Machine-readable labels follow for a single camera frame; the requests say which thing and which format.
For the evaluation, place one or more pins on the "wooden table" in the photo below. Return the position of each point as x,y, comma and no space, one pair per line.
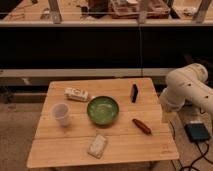
57,146

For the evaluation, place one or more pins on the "brown tray on shelf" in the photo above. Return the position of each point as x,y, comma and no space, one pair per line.
129,9

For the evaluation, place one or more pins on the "red-brown pen tool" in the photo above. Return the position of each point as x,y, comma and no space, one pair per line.
145,129

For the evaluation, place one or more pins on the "white wrapped packet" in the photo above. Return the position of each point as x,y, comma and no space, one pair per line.
98,145

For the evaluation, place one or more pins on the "green ceramic bowl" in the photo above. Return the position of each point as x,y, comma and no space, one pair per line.
103,110

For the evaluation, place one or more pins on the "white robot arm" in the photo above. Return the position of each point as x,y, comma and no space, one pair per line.
187,83

